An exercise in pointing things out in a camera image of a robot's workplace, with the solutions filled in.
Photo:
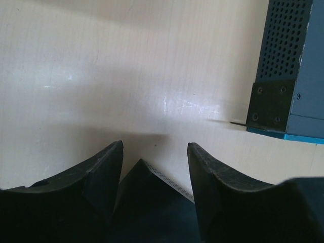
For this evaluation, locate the large rack network switch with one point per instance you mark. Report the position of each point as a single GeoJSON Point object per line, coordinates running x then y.
{"type": "Point", "coordinates": [287, 96]}

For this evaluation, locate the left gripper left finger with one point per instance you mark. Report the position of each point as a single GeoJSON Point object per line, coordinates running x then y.
{"type": "Point", "coordinates": [75, 205]}

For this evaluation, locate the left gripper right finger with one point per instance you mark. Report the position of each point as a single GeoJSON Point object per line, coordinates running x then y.
{"type": "Point", "coordinates": [234, 207]}

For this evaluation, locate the small black network switch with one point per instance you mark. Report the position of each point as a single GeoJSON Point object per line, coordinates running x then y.
{"type": "Point", "coordinates": [148, 209]}

